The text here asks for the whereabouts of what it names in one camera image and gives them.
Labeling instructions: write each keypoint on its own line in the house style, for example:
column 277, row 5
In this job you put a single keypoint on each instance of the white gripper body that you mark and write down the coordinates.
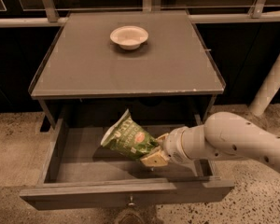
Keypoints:
column 174, row 147

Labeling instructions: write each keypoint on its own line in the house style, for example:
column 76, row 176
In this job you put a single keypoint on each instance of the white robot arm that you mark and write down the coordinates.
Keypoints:
column 223, row 136

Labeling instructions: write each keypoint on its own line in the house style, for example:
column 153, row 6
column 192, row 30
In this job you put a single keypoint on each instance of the white paper bowl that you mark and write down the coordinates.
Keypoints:
column 129, row 37

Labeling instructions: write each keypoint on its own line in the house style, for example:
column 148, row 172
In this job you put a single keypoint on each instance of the green jalapeno chip bag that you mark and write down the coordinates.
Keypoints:
column 128, row 138

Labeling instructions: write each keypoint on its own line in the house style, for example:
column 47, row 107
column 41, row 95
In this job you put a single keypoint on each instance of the grey cabinet with counter top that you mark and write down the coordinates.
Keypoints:
column 84, row 63

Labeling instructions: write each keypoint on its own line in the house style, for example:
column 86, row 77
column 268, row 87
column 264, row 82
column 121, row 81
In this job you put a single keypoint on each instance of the open grey top drawer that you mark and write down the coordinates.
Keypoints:
column 79, row 173

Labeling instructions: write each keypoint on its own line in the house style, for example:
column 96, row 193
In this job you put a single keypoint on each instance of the metal railing frame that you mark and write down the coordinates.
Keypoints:
column 25, row 13

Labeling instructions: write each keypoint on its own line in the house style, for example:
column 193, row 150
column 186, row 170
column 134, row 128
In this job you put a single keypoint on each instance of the metal drawer knob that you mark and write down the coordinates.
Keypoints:
column 131, row 202

